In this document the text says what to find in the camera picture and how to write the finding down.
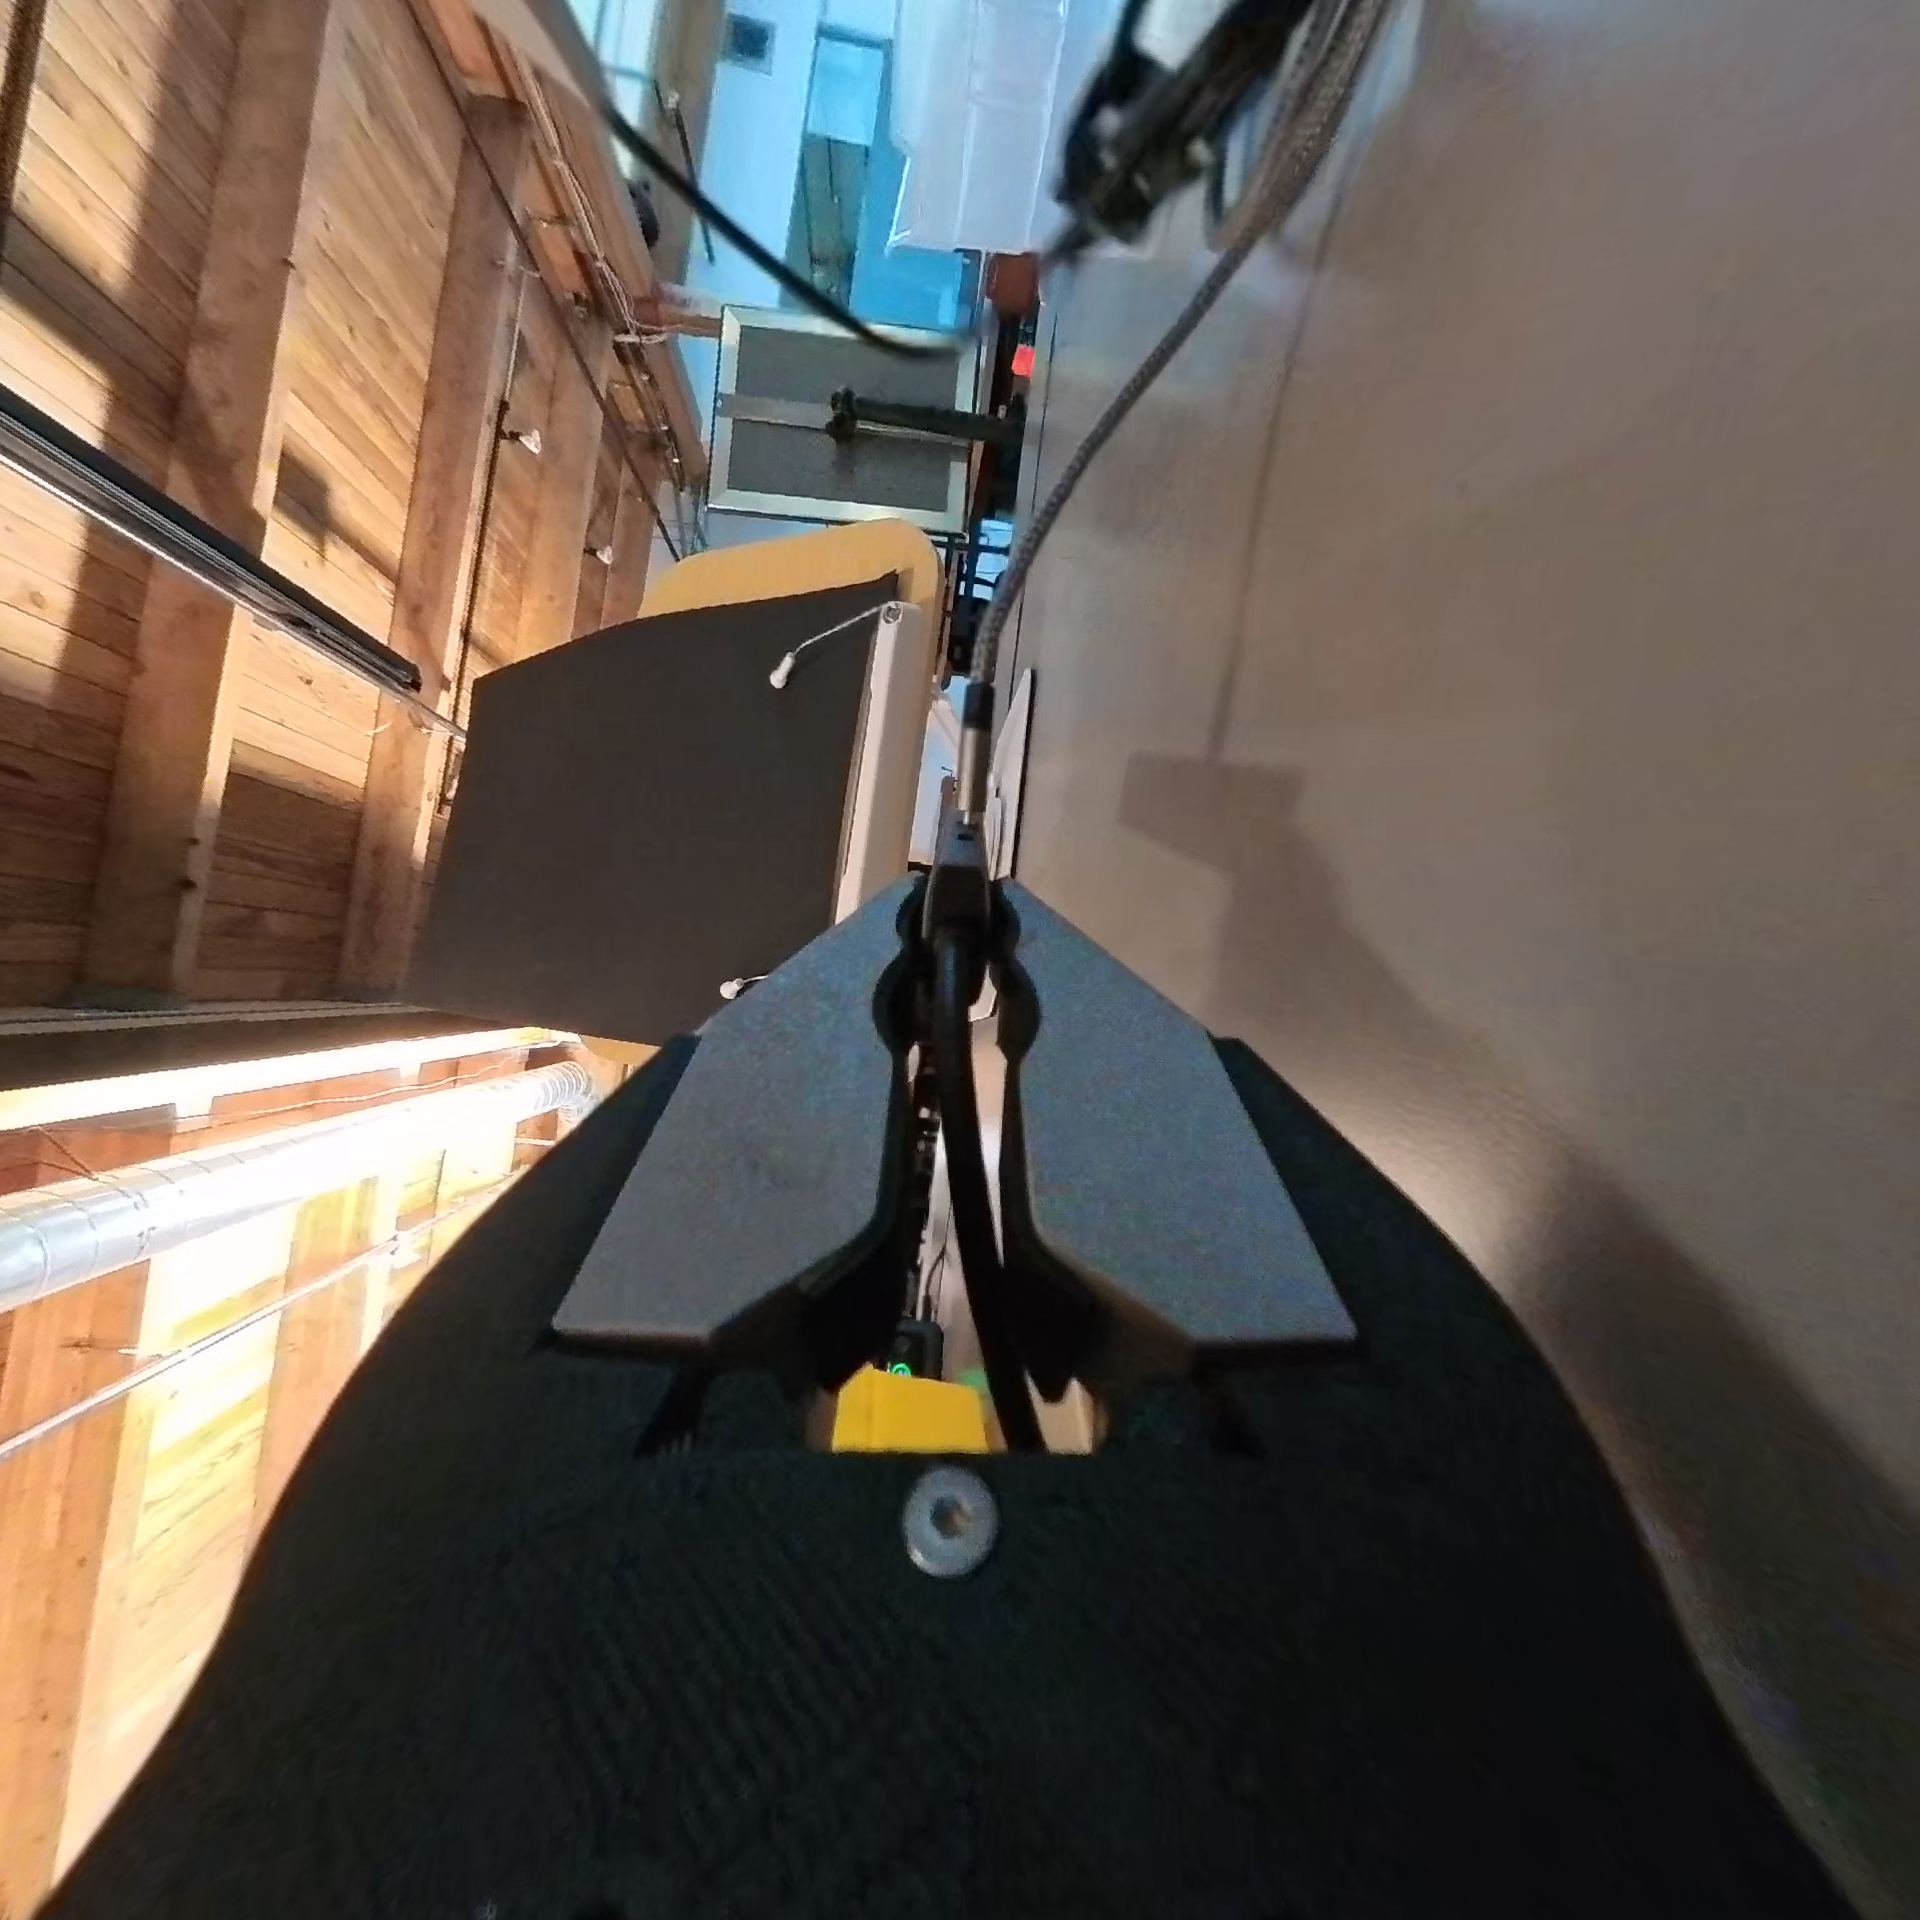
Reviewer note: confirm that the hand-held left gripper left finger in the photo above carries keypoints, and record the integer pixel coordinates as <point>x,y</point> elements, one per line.
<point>751,1170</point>

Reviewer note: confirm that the black ceiling rail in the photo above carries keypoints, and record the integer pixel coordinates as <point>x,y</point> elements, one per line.
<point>194,554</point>

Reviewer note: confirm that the black partition panel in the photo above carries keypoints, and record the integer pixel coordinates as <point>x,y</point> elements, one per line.
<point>645,810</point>

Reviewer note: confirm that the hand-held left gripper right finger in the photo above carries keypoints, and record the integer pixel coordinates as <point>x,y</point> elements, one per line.
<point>1170,1185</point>

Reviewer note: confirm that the grey framed panel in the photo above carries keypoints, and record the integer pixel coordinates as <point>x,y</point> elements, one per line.
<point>841,352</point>

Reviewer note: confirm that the silver air duct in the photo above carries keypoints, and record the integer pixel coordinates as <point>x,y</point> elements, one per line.
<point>225,1192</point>

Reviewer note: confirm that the yellow device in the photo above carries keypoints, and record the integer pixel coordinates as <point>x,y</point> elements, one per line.
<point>901,1418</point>

